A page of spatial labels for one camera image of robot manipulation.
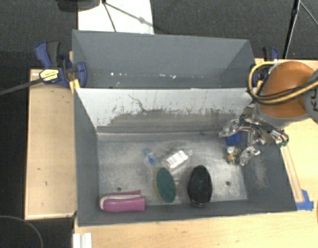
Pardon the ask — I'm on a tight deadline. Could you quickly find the pale wood board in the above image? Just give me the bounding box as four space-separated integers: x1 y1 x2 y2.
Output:
24 68 78 221

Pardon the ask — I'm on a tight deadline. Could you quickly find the small blue block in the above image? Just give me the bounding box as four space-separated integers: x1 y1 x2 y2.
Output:
225 133 241 146

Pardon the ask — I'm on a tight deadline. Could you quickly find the green oval sponge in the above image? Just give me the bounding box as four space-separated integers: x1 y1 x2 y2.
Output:
154 166 178 205

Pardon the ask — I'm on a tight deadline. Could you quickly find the clear plastic bottle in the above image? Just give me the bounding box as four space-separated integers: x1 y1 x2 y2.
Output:
143 142 194 177

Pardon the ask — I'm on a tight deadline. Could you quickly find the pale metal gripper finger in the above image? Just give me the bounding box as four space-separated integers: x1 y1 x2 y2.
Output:
239 144 261 167
218 119 249 139

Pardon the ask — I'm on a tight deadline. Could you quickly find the grey metal bin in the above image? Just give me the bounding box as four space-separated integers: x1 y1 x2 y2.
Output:
71 29 298 227

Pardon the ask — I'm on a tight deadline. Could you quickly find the small white and orange object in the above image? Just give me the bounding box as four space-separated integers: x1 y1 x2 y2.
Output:
226 146 240 165

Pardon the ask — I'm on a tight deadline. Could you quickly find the black oval brush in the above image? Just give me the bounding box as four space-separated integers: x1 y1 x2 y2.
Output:
187 164 214 208

